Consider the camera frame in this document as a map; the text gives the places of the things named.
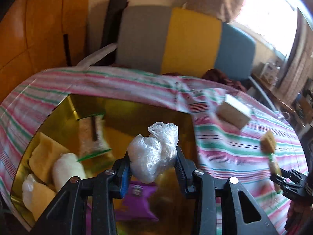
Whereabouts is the yellow sponge block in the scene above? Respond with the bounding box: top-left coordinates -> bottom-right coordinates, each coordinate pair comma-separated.
31,182 -> 56,221
29,132 -> 70,184

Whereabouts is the green cracker packet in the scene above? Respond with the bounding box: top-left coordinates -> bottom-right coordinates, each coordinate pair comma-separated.
78,114 -> 112,162
259,129 -> 284,195

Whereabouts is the clear plastic bag bundle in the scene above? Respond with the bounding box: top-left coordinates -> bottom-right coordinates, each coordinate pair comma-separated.
127,122 -> 179,183

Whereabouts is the purple snack packet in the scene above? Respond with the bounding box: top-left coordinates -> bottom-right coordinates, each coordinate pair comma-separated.
85,180 -> 160,235

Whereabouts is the white plastic bag bundle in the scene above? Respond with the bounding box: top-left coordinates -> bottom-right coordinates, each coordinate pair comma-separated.
22,174 -> 37,212

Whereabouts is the striped bed sheet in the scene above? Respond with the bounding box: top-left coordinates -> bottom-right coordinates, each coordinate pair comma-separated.
1,66 -> 308,234

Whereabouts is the small white cardboard box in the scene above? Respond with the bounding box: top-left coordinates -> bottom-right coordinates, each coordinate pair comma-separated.
216,94 -> 251,129

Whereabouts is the gold metal tin box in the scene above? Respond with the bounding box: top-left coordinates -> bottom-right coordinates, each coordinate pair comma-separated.
10,93 -> 199,235

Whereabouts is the dark red cloth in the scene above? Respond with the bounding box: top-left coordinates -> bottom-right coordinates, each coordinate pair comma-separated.
201,69 -> 247,92

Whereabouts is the grey yellow blue headboard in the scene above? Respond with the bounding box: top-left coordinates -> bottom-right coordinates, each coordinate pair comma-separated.
116,5 -> 256,81

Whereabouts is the wooden wardrobe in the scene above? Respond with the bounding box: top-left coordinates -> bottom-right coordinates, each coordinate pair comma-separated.
1,0 -> 89,100

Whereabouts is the white bed rail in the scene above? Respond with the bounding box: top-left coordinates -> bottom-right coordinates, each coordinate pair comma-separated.
77,43 -> 117,69

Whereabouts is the black post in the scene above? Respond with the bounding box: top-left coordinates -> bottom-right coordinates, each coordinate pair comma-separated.
94,0 -> 130,67

